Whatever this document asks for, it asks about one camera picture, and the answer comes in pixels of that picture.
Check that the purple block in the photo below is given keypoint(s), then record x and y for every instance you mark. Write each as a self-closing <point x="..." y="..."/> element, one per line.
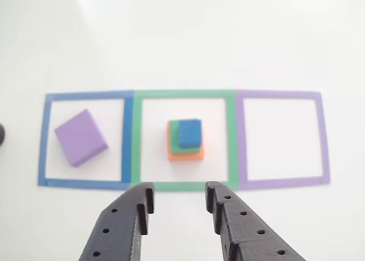
<point x="80" y="138"/>

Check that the orange block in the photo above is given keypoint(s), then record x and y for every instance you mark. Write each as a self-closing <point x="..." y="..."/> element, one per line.
<point x="185" y="157"/>

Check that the small blue cube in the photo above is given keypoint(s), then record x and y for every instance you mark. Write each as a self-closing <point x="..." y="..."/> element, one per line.
<point x="189" y="132"/>

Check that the green cube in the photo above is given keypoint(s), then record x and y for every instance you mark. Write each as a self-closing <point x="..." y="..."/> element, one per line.
<point x="174" y="141"/>

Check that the black camera tripod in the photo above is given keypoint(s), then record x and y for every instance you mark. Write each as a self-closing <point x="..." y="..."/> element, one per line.
<point x="1" y="135"/>

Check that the purple square frame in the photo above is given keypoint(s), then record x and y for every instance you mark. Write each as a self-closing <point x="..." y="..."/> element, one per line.
<point x="323" y="141"/>

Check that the blue square frame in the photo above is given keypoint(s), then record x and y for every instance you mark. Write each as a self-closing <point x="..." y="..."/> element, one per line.
<point x="127" y="141"/>

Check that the green square frame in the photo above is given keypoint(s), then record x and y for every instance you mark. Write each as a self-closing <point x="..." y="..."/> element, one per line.
<point x="136" y="141"/>

